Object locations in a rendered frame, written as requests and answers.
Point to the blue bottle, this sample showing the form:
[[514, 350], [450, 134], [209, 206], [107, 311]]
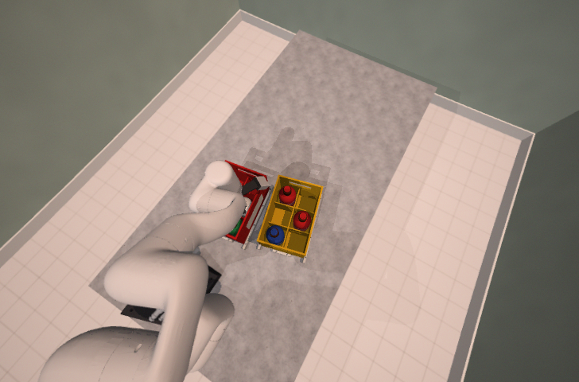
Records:
[[275, 235]]

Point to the red bottle with pale label band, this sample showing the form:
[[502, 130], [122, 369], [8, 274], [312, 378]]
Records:
[[301, 221]]

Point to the olive-brown crate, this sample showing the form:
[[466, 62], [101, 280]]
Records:
[[296, 242]]

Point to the white bottle with grey label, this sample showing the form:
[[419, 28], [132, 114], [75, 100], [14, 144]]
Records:
[[248, 201]]

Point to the dark red crate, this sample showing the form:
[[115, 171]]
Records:
[[256, 196]]

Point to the green bottle with pale green label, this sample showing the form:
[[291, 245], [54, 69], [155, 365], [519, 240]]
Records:
[[235, 230]]

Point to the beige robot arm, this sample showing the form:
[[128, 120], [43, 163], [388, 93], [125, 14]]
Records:
[[159, 272]]

